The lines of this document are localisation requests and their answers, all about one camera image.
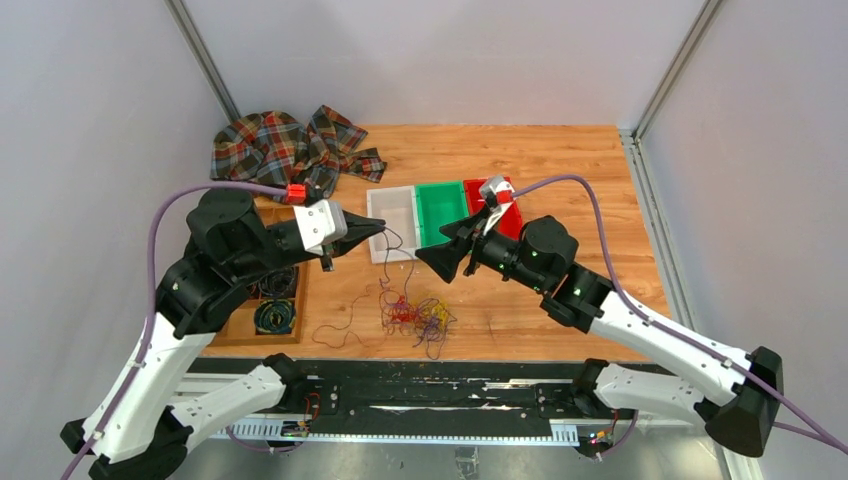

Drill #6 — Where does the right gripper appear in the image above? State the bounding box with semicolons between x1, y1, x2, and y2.
414;205;546;293

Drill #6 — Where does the blue purple thin cable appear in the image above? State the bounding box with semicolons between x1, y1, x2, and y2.
380;294;460;362

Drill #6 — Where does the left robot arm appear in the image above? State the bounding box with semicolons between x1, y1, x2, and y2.
61;181;386;479

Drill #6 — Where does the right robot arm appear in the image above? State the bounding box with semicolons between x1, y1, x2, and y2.
415;213;783;458

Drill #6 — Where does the green plastic bin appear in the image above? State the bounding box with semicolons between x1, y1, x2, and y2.
414;181;469;247

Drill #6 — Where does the white plastic bin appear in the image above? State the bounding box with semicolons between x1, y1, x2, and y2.
366;186;421;264

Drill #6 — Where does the red plastic bin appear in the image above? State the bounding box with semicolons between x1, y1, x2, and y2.
462;176;524;241

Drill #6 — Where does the wooden compartment tray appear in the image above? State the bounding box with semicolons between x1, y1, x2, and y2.
205;198;313;346

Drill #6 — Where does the plaid cloth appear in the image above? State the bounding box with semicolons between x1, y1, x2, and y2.
210;105;388;198

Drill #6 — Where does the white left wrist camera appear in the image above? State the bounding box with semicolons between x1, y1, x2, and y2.
293;199;348;256

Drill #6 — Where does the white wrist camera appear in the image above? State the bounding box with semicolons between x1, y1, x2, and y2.
479;175;515;234
293;199;348;256

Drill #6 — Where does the yellow thin cable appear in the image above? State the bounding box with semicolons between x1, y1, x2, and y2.
417;298;458;329

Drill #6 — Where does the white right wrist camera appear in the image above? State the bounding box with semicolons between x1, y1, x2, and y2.
479;175;515;234

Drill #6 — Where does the coiled cable bundle middle right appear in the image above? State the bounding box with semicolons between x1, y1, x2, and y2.
254;268;300;299

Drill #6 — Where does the coiled cable bundle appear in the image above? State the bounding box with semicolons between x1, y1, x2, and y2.
254;268;300;299
254;299;297;335

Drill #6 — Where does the coiled cable bundle front right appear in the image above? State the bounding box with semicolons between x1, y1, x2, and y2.
254;299;297;335

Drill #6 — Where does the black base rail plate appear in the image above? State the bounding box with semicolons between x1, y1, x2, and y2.
265;360;614;438

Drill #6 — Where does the right aluminium table rail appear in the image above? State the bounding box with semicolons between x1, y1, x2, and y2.
618;129;697;331

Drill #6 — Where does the left aluminium frame post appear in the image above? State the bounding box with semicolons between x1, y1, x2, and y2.
164;0;241;122

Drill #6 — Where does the aluminium frame post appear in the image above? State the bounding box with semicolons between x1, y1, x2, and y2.
632;0;725;143
164;0;241;122

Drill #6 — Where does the right aluminium frame post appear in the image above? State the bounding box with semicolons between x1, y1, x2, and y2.
632;0;725;143

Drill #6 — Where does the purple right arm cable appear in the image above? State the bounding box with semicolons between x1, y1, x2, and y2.
496;174;848;458

